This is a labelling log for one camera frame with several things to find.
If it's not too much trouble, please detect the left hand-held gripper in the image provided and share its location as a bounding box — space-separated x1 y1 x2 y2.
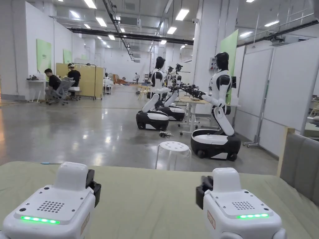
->
2 162 102 239

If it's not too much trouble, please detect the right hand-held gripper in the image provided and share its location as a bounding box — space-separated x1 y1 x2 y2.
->
196 167 288 239

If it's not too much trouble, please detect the grey padded headboard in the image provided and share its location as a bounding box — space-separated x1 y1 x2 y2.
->
277 127 319 203

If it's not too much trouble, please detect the white round plastic stool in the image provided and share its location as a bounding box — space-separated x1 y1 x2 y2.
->
155 141 192 171

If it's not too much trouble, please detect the bed with pale green sheet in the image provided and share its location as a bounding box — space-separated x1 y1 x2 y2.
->
0 161 319 239

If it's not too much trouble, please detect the white and black humanoid robot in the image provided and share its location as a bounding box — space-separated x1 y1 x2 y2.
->
159 63 186 121
136 56 170 131
190 52 242 160

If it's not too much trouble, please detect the white height-adjustable table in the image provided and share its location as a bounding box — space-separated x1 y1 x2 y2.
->
176 94 242 136

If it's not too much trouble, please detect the grey mesh office chair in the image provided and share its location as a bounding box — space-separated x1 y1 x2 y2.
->
45 77 76 106

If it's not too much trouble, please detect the white desk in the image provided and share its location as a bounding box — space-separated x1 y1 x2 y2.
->
26 78 50 102

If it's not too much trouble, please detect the yellow folding screen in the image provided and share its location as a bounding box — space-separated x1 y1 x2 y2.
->
55 62 104 101

